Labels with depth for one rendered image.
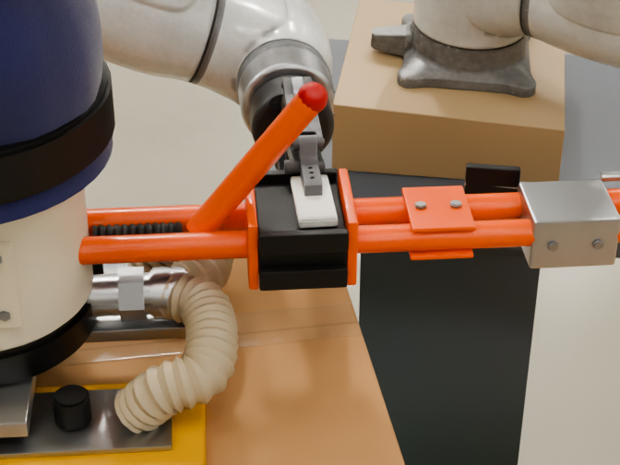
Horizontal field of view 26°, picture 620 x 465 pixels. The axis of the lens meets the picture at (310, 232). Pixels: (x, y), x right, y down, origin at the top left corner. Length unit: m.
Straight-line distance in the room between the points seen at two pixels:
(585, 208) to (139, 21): 0.45
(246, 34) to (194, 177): 1.97
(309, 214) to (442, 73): 0.78
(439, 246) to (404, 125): 0.70
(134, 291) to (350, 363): 0.19
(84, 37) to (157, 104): 2.63
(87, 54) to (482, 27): 0.88
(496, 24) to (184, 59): 0.56
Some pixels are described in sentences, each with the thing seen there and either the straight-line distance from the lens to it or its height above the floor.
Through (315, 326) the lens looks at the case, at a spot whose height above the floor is 0.95.
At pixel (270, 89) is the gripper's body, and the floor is 1.11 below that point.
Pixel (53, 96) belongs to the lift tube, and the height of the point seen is 1.24.
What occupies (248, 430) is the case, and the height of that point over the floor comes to 0.95.
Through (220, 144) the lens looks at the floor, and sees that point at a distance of 3.37.
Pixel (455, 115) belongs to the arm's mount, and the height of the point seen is 0.84.
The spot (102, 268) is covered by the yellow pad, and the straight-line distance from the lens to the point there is 1.19.
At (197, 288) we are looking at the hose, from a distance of 1.06.
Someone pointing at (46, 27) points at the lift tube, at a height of 1.28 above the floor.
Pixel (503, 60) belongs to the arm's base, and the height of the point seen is 0.88.
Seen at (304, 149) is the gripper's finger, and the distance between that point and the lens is 1.07.
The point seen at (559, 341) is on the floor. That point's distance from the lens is 2.74.
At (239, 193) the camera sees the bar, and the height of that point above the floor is 1.12.
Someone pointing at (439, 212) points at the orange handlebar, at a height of 1.09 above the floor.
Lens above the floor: 1.66
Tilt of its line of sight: 33 degrees down
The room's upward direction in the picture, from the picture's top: straight up
